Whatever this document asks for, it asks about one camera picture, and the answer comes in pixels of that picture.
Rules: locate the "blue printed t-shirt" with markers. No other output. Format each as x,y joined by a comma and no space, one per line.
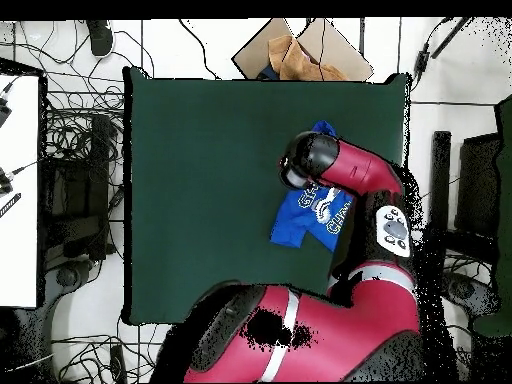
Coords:
300,220

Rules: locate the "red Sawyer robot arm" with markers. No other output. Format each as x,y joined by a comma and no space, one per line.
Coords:
340,320

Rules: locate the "dark green table cloth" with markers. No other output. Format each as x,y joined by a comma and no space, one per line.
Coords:
200,200

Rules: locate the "tan towel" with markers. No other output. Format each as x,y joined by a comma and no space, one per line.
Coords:
300,66

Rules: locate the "brown cardboard box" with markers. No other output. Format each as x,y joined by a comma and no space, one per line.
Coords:
340,52

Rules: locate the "black power adapter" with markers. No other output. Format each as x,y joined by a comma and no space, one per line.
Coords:
421,60

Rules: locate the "person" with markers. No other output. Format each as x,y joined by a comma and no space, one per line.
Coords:
100,38

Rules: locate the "white desk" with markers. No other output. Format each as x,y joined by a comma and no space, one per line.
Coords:
20,240

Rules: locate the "black striped bar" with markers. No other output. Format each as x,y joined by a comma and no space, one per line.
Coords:
10,204

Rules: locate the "green draped cloth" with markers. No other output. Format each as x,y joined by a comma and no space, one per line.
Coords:
504,240

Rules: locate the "thin black rod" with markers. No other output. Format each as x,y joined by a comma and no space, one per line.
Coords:
450,38

